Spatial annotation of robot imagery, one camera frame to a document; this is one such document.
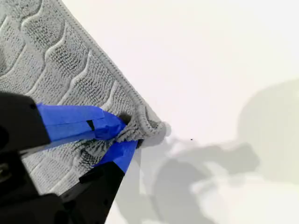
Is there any grey striped towel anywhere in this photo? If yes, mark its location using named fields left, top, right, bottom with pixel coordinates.
left=0, top=0, right=172, bottom=197

